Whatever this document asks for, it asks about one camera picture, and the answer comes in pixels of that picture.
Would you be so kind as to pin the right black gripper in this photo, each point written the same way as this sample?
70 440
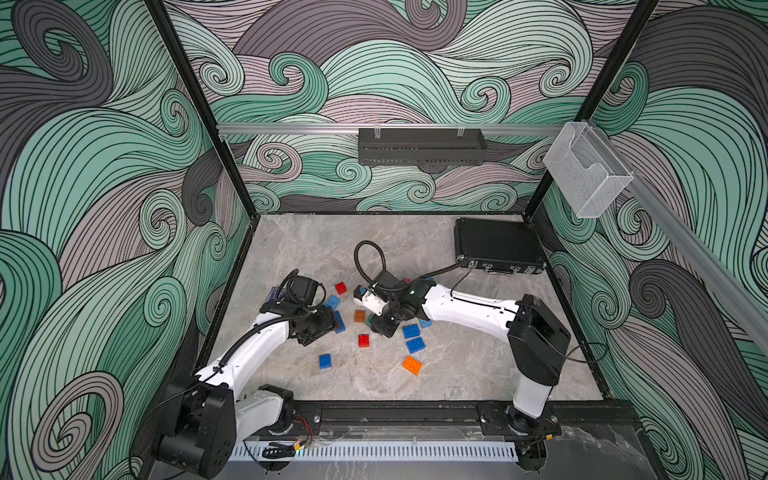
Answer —
378 326

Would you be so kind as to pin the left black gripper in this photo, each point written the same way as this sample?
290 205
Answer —
327 322

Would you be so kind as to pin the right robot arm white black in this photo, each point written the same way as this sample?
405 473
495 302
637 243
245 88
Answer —
537 338

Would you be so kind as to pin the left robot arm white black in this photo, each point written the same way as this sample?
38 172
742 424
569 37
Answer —
202 416

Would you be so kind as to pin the blue small lego brick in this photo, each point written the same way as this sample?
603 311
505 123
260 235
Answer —
325 361

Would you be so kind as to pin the orange lego brick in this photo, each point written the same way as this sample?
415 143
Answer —
412 365

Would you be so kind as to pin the blue long brick left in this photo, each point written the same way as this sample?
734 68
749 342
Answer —
340 325

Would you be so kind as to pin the light blue brick left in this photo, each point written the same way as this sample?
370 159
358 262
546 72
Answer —
333 302

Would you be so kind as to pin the black case on table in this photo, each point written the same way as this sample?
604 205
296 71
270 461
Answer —
498 246

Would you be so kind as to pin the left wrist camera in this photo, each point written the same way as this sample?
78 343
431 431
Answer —
303 291

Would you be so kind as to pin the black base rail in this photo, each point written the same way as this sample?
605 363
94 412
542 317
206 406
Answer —
492 417

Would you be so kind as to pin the white slotted cable duct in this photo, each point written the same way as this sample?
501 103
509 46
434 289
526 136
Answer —
453 451

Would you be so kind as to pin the black frame post right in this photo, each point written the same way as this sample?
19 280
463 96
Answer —
615 60

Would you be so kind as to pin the black frame post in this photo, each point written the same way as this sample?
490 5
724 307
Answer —
615 60
174 47

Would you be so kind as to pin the black perforated wall tray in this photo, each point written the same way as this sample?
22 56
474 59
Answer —
428 147

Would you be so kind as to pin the aluminium rail back wall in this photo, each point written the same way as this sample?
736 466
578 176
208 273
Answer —
305 128

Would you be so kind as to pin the aluminium rail wall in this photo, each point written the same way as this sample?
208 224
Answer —
718 222
305 128

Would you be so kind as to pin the black frame post left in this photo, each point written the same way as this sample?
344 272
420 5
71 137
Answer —
174 47

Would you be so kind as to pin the clear plastic wall bin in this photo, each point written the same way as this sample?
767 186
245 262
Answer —
588 170

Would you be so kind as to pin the aluminium rail right wall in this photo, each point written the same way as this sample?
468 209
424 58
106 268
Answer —
718 222

